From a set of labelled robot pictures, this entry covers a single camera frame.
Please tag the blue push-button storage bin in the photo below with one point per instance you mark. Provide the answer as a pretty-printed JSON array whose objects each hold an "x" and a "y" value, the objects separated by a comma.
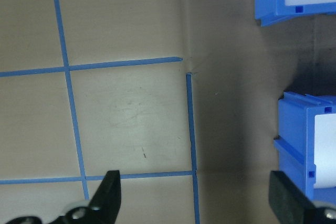
[{"x": 294, "y": 134}]

